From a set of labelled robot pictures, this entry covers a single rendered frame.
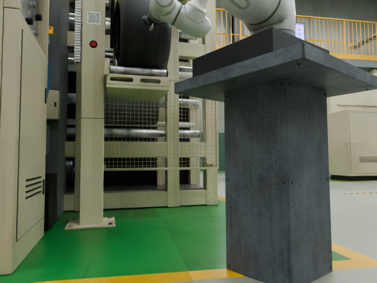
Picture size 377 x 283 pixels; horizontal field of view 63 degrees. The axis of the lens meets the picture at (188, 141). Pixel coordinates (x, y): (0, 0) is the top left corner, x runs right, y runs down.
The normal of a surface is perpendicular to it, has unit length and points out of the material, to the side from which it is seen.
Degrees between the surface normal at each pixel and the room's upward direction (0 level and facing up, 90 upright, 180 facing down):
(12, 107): 90
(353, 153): 90
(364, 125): 90
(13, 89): 90
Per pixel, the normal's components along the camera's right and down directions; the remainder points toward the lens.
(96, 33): 0.26, -0.06
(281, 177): -0.76, -0.04
